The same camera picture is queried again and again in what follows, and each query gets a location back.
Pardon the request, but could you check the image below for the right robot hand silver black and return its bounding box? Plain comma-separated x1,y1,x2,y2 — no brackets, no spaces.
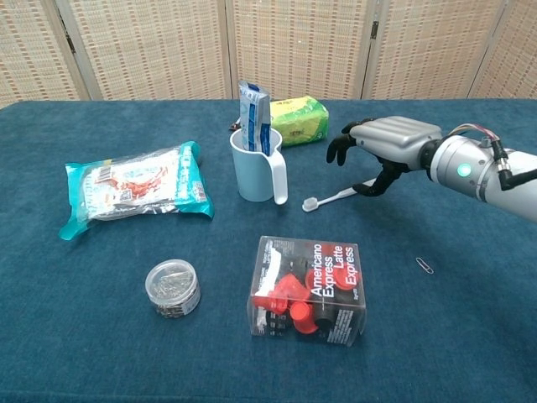
326,116,441,198

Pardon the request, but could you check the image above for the white toothbrush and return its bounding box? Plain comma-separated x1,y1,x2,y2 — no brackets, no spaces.
301,176,378,213

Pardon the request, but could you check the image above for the blue and white toothpaste tube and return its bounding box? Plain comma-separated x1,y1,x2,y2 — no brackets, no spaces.
237,79,273,155

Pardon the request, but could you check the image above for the green tissue pack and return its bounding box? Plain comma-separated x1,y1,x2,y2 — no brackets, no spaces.
268,95,330,148

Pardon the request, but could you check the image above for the clear coffee capsule box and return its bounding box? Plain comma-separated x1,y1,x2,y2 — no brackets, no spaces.
249,235,368,348

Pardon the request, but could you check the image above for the red coffee capsule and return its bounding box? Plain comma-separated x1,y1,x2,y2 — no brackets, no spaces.
290,302,318,335
272,275,311,304

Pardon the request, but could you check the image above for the teal clear food package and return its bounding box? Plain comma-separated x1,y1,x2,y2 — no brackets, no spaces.
58,140,216,242

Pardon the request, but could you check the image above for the woven folding screen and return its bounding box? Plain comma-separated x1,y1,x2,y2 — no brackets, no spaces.
0,0,537,109

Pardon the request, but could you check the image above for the clear round clip container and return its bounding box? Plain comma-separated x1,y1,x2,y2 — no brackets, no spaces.
144,259,202,319

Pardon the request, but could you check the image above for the teal tablecloth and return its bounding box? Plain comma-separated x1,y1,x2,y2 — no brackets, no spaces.
0,98,537,403

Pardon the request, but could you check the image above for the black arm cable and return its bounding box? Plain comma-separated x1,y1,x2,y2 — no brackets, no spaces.
493,138,537,192

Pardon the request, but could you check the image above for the light blue plastic mug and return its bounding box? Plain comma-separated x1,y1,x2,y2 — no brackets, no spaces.
228,128,289,206

